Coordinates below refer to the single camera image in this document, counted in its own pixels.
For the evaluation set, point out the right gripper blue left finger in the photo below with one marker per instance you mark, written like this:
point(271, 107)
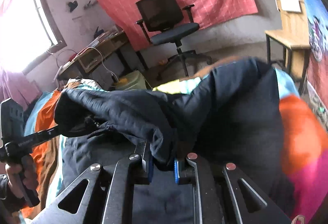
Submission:
point(102, 194)

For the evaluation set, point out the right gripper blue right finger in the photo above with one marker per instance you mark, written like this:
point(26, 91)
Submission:
point(225, 194)

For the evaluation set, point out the dark navy padded jacket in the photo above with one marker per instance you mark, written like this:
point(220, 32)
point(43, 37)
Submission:
point(231, 116)

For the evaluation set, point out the person's left hand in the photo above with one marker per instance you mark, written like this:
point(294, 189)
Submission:
point(22, 174)

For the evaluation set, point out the pink window curtain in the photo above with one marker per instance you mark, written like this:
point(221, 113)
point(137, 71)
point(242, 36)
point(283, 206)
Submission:
point(17, 87)

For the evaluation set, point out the colour block bed sheet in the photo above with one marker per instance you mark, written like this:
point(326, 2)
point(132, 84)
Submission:
point(304, 153)

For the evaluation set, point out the wooden desk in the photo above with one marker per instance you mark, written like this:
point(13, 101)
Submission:
point(89, 59)

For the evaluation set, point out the green plastic bucket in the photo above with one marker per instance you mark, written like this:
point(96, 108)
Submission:
point(132, 81)

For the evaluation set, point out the wooden chair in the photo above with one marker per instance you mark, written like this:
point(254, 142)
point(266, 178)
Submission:
point(294, 38)

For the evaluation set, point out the black office chair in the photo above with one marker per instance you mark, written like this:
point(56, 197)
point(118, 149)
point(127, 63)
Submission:
point(162, 22)

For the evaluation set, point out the white paper on chair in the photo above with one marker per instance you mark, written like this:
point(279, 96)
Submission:
point(291, 6)

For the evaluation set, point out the blue bicycle print curtain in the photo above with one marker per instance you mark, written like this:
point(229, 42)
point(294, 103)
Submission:
point(317, 69)

